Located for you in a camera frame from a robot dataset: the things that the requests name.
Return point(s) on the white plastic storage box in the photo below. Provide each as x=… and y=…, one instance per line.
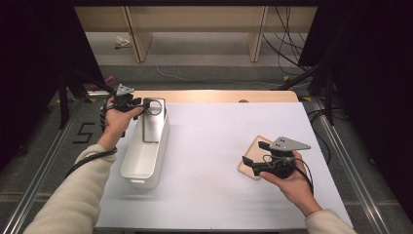
x=142, y=162

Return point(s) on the aluminium floor rail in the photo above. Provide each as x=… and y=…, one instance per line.
x=39, y=169
x=350, y=169

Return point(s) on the person's right hand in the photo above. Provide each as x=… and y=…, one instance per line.
x=297, y=190

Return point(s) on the white table sheet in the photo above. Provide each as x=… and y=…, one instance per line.
x=207, y=156

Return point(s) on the grey translucent phone case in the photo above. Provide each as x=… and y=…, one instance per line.
x=153, y=126

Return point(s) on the light wooden shelf unit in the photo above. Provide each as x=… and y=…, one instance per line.
x=195, y=18

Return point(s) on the black curtain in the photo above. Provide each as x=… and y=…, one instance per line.
x=373, y=81
x=29, y=65

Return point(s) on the person's left hand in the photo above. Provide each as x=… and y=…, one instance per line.
x=115, y=125

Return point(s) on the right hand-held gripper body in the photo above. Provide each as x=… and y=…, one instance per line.
x=279, y=162

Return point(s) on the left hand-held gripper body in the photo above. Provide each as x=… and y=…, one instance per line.
x=124, y=100

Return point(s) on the pink object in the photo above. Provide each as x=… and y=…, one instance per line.
x=109, y=80

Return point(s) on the crumpled white paper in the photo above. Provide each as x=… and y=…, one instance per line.
x=122, y=41

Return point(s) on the black stand legs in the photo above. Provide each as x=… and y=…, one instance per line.
x=329, y=104
x=63, y=104

